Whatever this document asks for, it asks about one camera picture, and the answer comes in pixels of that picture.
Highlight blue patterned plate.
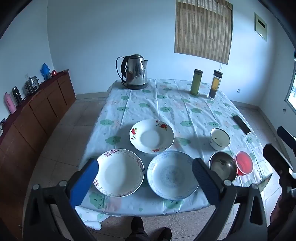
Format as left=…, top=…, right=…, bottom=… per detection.
left=147, top=150, right=200, bottom=201

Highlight green cloud print tablecloth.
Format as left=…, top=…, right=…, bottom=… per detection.
left=75, top=78, right=273, bottom=230

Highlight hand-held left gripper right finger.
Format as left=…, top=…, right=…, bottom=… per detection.
left=192, top=158, right=269, bottom=241

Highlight window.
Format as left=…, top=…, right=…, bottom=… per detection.
left=284, top=50, right=296, bottom=108

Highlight stainless steel bowl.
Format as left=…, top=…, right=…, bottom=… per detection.
left=209, top=152, right=238, bottom=182

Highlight black remote control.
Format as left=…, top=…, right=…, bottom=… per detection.
left=232, top=115, right=252, bottom=135

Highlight steel pressure cooker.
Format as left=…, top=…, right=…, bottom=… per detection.
left=23, top=76, right=40, bottom=96

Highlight white plate with red flowers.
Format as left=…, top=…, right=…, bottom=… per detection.
left=129, top=119, right=175, bottom=154

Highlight brown wooden sideboard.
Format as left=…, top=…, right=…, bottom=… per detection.
left=0, top=69, right=77, bottom=234

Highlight red plastic bowl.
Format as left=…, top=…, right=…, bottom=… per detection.
left=235, top=151, right=253, bottom=176

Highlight blue plastic jug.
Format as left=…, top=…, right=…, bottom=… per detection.
left=41, top=63, right=52, bottom=81

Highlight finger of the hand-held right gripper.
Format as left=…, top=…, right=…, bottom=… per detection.
left=263, top=144, right=294, bottom=178
left=277, top=126, right=296, bottom=143

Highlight white plate with purple rim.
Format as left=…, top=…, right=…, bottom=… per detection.
left=93, top=149, right=145, bottom=197

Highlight clear tea bottle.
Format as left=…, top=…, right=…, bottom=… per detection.
left=208, top=70, right=223, bottom=100

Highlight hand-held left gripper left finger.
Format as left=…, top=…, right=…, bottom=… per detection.
left=23, top=158, right=100, bottom=241

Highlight person's dark shoe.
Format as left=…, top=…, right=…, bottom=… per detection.
left=157, top=228, right=172, bottom=241
left=131, top=217, right=146, bottom=238

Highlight black thermos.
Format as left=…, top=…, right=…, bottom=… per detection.
left=12, top=86, right=23, bottom=105

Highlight green bottle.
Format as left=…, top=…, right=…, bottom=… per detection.
left=190, top=69, right=203, bottom=95

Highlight person's right forearm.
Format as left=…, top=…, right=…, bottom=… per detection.
left=268, top=199, right=296, bottom=235

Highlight white enamel bowl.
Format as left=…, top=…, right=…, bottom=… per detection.
left=210, top=128, right=231, bottom=151

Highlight white wall panel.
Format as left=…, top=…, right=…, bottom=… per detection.
left=254, top=12, right=268, bottom=42

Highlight pink thermos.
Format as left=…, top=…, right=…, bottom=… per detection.
left=4, top=92, right=17, bottom=114

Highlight stainless steel electric kettle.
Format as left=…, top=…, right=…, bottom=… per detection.
left=116, top=54, right=148, bottom=90

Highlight striped window blind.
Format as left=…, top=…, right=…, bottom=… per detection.
left=174, top=0, right=233, bottom=65

